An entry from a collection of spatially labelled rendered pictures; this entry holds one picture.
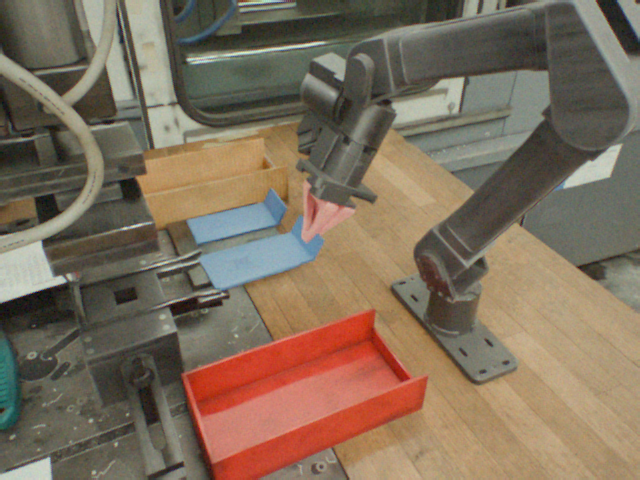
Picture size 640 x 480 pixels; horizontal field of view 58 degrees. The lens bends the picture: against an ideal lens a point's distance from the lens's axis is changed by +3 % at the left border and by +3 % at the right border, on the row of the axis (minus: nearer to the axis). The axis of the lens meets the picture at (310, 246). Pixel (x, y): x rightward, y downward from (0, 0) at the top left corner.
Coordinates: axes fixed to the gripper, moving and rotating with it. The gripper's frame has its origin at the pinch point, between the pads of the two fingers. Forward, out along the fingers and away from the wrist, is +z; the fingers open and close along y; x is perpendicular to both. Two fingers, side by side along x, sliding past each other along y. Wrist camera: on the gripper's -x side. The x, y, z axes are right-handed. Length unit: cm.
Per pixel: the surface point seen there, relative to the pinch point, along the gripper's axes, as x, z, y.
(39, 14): 2.2, -14.6, 37.6
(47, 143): -4.0, -1.7, 33.0
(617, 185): -48, -23, -149
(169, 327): 6.5, 12.4, 17.5
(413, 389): 24.0, 5.0, -4.0
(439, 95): -52, -23, -59
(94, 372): 7.0, 18.8, 23.9
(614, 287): -41, 10, -179
